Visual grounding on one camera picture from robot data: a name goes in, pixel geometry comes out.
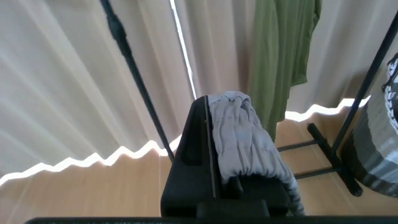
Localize white laundry basket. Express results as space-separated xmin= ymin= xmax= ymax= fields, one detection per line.
xmin=340 ymin=52 xmax=398 ymax=198

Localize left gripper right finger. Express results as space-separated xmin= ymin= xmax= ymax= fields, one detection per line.
xmin=217 ymin=175 xmax=290 ymax=215

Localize black clothes rack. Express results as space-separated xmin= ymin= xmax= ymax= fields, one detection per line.
xmin=99 ymin=0 xmax=398 ymax=197

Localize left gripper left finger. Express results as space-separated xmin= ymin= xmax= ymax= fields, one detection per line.
xmin=160 ymin=95 xmax=216 ymax=217

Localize pale grey shorts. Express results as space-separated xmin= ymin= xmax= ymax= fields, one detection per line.
xmin=207 ymin=90 xmax=305 ymax=217

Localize beige curtain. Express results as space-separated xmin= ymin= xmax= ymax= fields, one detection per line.
xmin=0 ymin=0 xmax=398 ymax=187

